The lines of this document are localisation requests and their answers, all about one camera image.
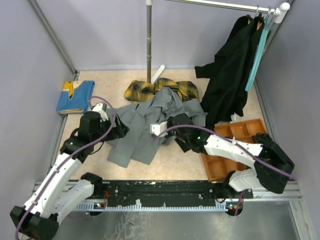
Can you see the metal clothes rack pole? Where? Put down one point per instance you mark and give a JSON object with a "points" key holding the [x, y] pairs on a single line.
{"points": [[149, 40]]}

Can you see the white rack foot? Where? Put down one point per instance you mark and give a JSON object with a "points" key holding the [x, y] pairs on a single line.
{"points": [[158, 73]]}

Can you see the black hanging garments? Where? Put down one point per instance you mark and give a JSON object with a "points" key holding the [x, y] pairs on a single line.
{"points": [[228, 75]]}

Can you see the grey button-up shirt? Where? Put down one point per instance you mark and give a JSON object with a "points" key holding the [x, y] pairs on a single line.
{"points": [[138, 143]]}

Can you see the horizontal metal clothes rail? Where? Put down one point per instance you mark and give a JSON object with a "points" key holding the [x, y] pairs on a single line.
{"points": [[277, 11]]}

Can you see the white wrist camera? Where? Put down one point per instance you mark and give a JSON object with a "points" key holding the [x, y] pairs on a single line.
{"points": [[100, 107], [158, 129]]}

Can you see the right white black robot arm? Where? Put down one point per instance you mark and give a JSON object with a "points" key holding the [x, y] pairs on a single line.
{"points": [[264, 163]]}

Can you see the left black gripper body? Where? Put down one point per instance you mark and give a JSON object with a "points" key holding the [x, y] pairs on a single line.
{"points": [[116, 132]]}

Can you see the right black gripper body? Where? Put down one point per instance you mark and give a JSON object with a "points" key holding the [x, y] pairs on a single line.
{"points": [[173, 132]]}

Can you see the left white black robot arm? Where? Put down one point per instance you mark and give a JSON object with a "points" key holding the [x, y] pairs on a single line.
{"points": [[41, 215]]}

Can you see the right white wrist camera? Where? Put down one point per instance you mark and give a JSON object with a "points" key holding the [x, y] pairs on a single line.
{"points": [[158, 129]]}

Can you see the folded blue shirt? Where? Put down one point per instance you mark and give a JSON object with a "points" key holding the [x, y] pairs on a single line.
{"points": [[74, 98]]}

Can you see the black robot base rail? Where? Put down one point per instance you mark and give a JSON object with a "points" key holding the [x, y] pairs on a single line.
{"points": [[159, 193]]}

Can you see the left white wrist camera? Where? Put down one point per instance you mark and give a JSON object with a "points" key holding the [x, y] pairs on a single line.
{"points": [[100, 107]]}

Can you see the yellow black plaid shirt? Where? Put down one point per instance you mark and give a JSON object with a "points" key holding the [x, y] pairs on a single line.
{"points": [[141, 91]]}

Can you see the rolled dark blue tie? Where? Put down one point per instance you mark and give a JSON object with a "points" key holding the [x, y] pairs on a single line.
{"points": [[261, 138]]}

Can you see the teal plastic hanger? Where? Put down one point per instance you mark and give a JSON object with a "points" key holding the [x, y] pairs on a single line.
{"points": [[258, 54], [268, 18]]}

